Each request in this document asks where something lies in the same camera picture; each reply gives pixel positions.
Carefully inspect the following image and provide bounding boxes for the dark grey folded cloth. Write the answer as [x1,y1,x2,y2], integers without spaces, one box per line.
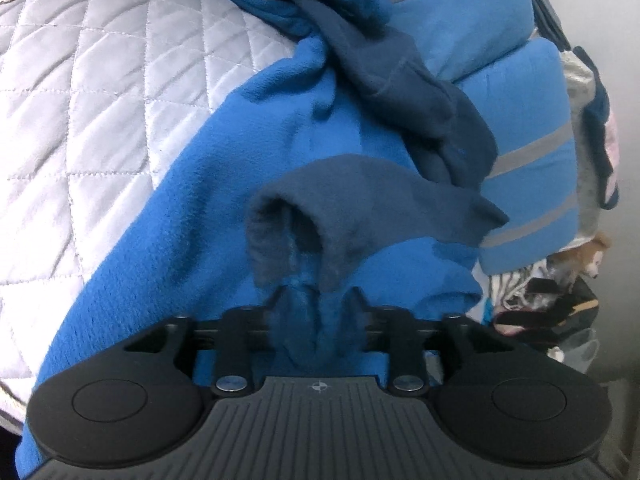
[527,0,572,52]

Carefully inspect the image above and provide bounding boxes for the brown stuffed toy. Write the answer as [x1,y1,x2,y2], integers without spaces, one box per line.
[546,232,614,282]

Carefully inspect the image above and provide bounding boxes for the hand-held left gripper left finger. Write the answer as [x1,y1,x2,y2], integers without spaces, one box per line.
[121,285,288,395]

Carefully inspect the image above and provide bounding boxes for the blue fleece jacket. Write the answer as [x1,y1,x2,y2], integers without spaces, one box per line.
[15,0,512,480]

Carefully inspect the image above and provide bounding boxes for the white quilted bedspread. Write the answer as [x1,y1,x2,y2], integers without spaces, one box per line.
[0,0,301,438]

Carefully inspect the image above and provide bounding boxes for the white striped cloth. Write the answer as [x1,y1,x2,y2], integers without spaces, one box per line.
[486,259,552,312]

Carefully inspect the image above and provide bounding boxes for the blue pillow with grey stripes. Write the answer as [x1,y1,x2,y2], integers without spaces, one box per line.
[457,39,582,275]
[377,0,532,86]

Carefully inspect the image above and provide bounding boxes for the pile of clothes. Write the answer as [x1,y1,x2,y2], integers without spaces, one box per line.
[491,275,602,362]

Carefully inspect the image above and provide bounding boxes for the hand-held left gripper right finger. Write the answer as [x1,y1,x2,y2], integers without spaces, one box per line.
[344,285,507,395]

